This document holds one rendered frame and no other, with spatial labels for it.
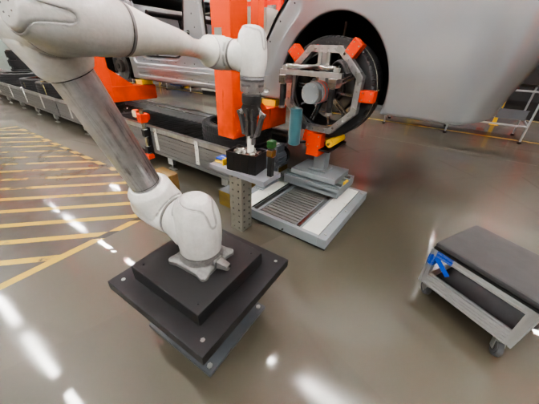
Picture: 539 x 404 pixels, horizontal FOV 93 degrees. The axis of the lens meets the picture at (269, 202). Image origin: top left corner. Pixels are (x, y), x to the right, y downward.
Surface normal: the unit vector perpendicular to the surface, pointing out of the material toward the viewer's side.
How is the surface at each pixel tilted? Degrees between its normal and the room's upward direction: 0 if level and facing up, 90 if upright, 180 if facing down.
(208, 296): 3
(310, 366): 0
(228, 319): 0
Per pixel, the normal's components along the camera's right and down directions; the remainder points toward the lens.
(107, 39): 0.68, 0.71
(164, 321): 0.04, -0.86
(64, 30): 0.58, 0.72
